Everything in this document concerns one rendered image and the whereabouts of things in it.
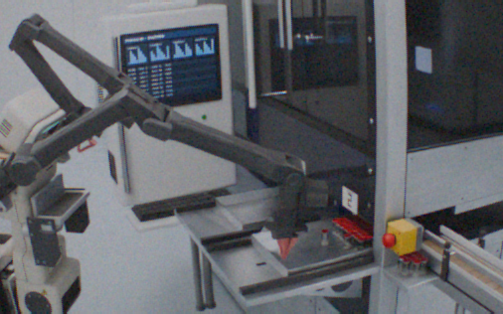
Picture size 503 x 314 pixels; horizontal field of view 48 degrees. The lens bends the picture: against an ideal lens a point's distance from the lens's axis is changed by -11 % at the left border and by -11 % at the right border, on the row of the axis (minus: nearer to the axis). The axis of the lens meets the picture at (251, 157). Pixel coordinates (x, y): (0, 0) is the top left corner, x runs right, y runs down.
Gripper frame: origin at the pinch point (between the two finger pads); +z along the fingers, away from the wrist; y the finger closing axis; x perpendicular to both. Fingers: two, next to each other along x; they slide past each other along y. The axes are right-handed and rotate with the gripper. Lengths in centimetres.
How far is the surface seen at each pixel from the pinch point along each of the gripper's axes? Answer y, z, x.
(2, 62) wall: -99, 5, 543
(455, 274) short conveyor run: 35.7, -3.3, -32.8
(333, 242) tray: 20.8, 2.1, 9.6
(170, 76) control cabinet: -11, -36, 88
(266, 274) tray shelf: -4.2, 5.5, 0.3
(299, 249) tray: 10.0, 3.4, 10.1
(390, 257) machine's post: 27.4, -1.1, -12.0
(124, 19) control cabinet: -31, -58, 87
